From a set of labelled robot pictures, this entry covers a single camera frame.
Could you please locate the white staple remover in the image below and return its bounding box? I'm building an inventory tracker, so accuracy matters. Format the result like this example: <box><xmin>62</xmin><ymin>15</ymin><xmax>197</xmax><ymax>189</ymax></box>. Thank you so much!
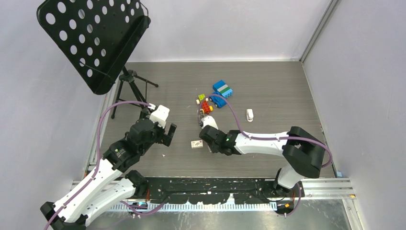
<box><xmin>246</xmin><ymin>109</ymin><xmax>254</xmax><ymax>122</ymax></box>

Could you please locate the red yellow toy brick car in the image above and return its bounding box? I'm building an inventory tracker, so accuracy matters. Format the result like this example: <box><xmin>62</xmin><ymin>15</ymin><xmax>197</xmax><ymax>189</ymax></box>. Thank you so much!
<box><xmin>196</xmin><ymin>94</ymin><xmax>214</xmax><ymax>115</ymax></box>

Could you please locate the black perforated music stand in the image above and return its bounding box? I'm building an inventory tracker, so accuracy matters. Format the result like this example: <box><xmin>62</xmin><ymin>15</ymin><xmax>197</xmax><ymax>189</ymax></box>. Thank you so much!
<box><xmin>35</xmin><ymin>0</ymin><xmax>166</xmax><ymax>134</ymax></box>

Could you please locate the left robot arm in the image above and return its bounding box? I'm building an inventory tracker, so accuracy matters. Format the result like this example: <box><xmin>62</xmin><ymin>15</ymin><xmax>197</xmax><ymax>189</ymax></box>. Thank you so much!
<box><xmin>40</xmin><ymin>118</ymin><xmax>177</xmax><ymax>230</ymax></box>

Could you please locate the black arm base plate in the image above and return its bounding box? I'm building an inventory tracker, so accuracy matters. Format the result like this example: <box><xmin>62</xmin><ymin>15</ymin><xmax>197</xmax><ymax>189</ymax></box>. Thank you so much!
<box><xmin>131</xmin><ymin>177</ymin><xmax>305</xmax><ymax>205</ymax></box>

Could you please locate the slotted cable duct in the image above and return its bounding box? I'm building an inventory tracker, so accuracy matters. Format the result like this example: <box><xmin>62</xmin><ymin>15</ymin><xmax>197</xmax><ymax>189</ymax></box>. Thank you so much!
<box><xmin>108</xmin><ymin>201</ymin><xmax>277</xmax><ymax>212</ymax></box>

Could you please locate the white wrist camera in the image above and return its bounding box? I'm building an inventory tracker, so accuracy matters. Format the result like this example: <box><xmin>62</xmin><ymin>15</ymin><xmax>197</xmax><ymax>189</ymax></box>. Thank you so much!
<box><xmin>149</xmin><ymin>105</ymin><xmax>170</xmax><ymax>128</ymax></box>
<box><xmin>199</xmin><ymin>115</ymin><xmax>218</xmax><ymax>129</ymax></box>

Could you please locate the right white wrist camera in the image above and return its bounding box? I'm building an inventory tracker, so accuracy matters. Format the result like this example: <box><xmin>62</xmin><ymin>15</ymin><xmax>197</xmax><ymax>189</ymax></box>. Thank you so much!
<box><xmin>199</xmin><ymin>115</ymin><xmax>218</xmax><ymax>129</ymax></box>

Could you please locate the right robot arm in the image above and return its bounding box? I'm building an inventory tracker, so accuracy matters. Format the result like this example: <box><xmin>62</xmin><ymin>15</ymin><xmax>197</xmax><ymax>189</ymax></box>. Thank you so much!
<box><xmin>199</xmin><ymin>125</ymin><xmax>326</xmax><ymax>197</ymax></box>

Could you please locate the white staple box sleeve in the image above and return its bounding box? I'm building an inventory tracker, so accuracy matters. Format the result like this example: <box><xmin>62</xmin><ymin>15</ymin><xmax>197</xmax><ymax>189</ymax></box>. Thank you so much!
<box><xmin>191</xmin><ymin>140</ymin><xmax>203</xmax><ymax>149</ymax></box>

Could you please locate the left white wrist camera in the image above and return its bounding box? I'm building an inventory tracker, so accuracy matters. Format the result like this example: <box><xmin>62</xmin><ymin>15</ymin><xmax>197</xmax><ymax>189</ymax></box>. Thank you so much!
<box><xmin>149</xmin><ymin>105</ymin><xmax>170</xmax><ymax>128</ymax></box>

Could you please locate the blue toy brick truck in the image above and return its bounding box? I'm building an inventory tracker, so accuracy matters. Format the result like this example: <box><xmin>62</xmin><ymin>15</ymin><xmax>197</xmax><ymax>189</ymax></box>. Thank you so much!
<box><xmin>209</xmin><ymin>80</ymin><xmax>233</xmax><ymax>108</ymax></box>

